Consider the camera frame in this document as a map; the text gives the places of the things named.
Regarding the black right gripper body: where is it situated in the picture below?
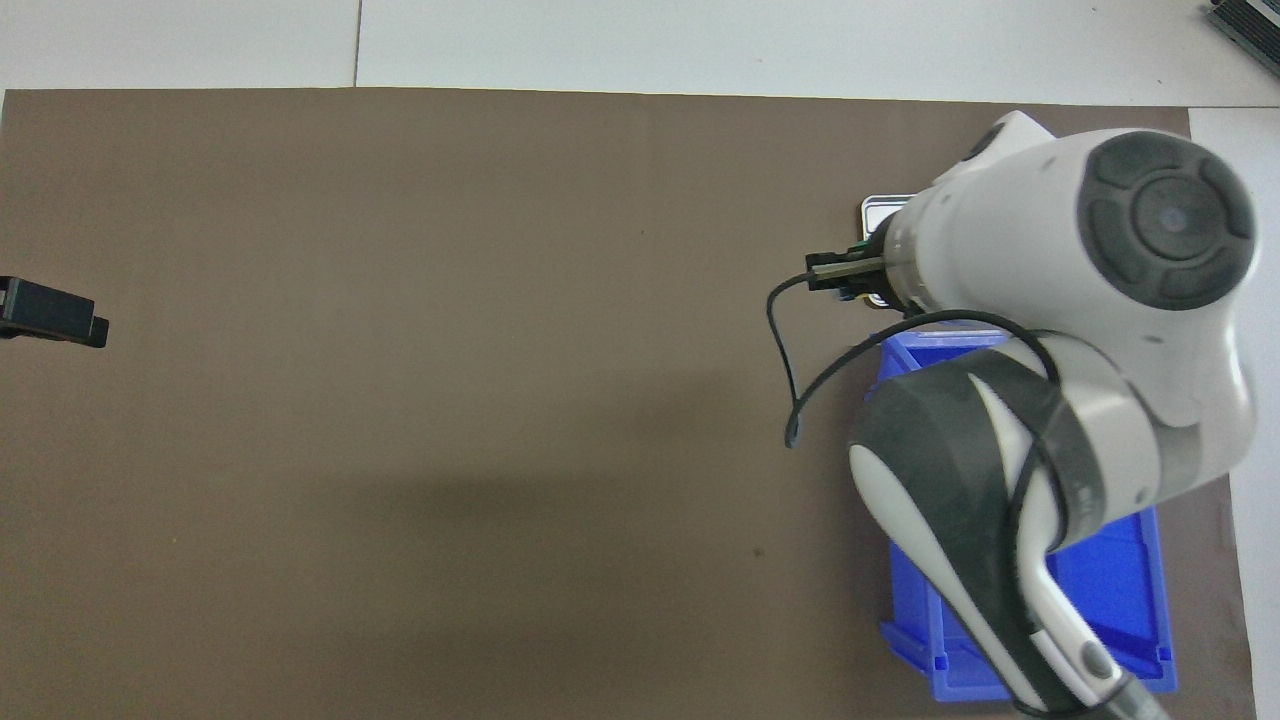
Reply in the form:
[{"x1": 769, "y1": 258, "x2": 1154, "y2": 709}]
[{"x1": 845, "y1": 238, "x2": 894, "y2": 303}]

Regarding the grey metal tray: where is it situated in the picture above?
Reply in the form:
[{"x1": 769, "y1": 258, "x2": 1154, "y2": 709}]
[{"x1": 861, "y1": 194, "x2": 919, "y2": 307}]

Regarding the brown table mat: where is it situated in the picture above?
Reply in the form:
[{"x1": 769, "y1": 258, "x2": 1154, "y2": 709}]
[{"x1": 0, "y1": 88, "x2": 1259, "y2": 720}]

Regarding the blue plastic storage bin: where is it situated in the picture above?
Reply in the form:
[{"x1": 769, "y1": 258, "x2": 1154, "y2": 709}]
[{"x1": 864, "y1": 330, "x2": 1179, "y2": 703}]

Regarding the grey ribbed metal device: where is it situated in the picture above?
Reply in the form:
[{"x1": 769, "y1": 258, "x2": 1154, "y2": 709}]
[{"x1": 1205, "y1": 0, "x2": 1280, "y2": 79}]

